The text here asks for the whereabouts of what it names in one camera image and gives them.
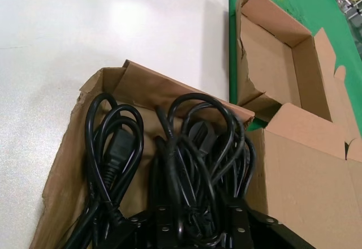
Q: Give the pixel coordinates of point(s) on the larger open cardboard box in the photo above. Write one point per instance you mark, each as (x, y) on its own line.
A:
(297, 175)

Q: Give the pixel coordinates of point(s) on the smaller open cardboard box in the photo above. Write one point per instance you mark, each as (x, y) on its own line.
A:
(268, 62)

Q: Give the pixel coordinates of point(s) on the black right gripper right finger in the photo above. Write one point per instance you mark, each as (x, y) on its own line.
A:
(240, 220)

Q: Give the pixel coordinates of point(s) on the green table cloth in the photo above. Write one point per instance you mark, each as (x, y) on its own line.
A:
(311, 5)

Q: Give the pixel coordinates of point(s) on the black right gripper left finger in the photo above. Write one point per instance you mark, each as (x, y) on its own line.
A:
(152, 232)

